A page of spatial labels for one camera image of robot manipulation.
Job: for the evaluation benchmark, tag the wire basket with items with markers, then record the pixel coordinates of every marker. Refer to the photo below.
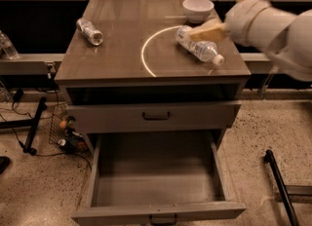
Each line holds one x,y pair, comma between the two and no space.
63,134

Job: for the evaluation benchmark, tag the white ceramic bowl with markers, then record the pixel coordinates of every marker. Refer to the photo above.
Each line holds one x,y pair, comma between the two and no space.
197,11

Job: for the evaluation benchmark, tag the black stand leg right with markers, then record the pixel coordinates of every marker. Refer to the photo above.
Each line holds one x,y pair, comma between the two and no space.
286,191

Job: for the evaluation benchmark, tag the black stand leg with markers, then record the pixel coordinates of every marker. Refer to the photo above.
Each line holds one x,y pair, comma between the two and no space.
31,123
286,191

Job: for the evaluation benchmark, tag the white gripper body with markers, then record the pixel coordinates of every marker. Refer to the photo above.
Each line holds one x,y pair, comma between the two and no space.
242,21

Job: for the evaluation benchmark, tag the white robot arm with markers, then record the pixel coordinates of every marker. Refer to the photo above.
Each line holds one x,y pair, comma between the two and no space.
285,38

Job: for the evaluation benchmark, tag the closed top drawer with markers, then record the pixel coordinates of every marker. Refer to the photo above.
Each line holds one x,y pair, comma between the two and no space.
159,117

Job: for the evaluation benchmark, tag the open middle drawer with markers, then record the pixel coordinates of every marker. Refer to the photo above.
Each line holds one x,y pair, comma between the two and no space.
160,178

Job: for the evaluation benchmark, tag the clear plastic water bottle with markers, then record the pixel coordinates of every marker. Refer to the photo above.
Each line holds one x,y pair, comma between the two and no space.
205,51

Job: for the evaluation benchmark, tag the grey drawer cabinet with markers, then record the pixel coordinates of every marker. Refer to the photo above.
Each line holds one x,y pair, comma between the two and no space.
140,61

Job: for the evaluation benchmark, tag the clear bottle on left shelf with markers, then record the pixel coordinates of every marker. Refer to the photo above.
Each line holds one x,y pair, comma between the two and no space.
8,47

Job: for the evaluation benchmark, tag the black stand leg left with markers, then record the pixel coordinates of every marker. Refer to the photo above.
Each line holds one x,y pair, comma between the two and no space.
31,123

